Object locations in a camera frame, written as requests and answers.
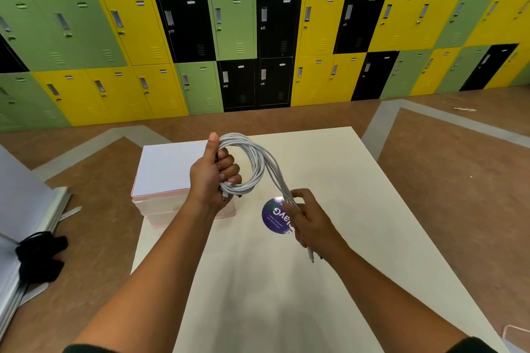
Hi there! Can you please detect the pink box with white lid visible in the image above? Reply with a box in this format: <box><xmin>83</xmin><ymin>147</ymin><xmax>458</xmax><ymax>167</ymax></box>
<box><xmin>131</xmin><ymin>140</ymin><xmax>237</xmax><ymax>228</ymax></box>

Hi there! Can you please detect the wall of coloured metal lockers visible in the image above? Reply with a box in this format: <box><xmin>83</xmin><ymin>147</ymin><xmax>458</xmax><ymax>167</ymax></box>
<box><xmin>0</xmin><ymin>0</ymin><xmax>530</xmax><ymax>134</ymax></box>

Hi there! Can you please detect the black cloth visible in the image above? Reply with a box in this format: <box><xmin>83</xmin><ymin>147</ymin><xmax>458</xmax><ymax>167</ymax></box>
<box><xmin>15</xmin><ymin>231</ymin><xmax>69</xmax><ymax>285</ymax></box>

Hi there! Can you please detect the white cable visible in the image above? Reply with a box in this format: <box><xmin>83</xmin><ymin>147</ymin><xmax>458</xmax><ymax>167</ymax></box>
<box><xmin>216</xmin><ymin>133</ymin><xmax>316</xmax><ymax>263</ymax></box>

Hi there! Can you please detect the round purple sticker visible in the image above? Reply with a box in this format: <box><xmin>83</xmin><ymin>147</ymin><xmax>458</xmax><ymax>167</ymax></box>
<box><xmin>261</xmin><ymin>197</ymin><xmax>297</xmax><ymax>235</ymax></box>

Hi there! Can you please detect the person's left forearm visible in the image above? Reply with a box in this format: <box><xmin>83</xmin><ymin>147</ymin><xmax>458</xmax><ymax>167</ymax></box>
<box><xmin>72</xmin><ymin>194</ymin><xmax>217</xmax><ymax>353</ymax></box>

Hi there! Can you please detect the person's right forearm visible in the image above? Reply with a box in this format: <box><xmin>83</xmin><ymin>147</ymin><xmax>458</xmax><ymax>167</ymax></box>
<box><xmin>326</xmin><ymin>240</ymin><xmax>470</xmax><ymax>353</ymax></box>

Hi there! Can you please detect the dark green sleeve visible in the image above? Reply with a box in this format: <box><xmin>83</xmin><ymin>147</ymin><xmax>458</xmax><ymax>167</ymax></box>
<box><xmin>62</xmin><ymin>344</ymin><xmax>109</xmax><ymax>353</ymax></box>
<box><xmin>446</xmin><ymin>336</ymin><xmax>499</xmax><ymax>353</ymax></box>

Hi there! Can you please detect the person's left hand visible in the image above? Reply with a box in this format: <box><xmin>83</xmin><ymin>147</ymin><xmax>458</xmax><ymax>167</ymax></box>
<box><xmin>188</xmin><ymin>132</ymin><xmax>243</xmax><ymax>213</ymax></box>

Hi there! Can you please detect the white frame corner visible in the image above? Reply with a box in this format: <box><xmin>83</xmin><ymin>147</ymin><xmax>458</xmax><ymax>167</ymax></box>
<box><xmin>503</xmin><ymin>325</ymin><xmax>530</xmax><ymax>353</ymax></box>

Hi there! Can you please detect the metal stand foot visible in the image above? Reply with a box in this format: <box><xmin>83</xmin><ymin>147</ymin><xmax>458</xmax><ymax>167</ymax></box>
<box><xmin>58</xmin><ymin>206</ymin><xmax>83</xmax><ymax>223</ymax></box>
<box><xmin>18</xmin><ymin>282</ymin><xmax>50</xmax><ymax>307</ymax></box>

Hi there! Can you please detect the white board panel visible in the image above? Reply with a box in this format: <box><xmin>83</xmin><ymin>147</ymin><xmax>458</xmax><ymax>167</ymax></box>
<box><xmin>0</xmin><ymin>145</ymin><xmax>72</xmax><ymax>337</ymax></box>

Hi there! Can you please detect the dark green left sleeve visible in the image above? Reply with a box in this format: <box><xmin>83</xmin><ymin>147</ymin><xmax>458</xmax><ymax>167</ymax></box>
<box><xmin>62</xmin><ymin>344</ymin><xmax>109</xmax><ymax>353</ymax></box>

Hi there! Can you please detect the dark green right sleeve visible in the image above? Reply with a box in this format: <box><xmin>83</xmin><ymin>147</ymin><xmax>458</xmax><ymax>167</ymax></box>
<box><xmin>446</xmin><ymin>336</ymin><xmax>499</xmax><ymax>353</ymax></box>

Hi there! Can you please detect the person's right hand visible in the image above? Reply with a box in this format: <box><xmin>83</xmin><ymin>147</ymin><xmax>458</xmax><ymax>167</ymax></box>
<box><xmin>289</xmin><ymin>188</ymin><xmax>345</xmax><ymax>261</ymax></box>

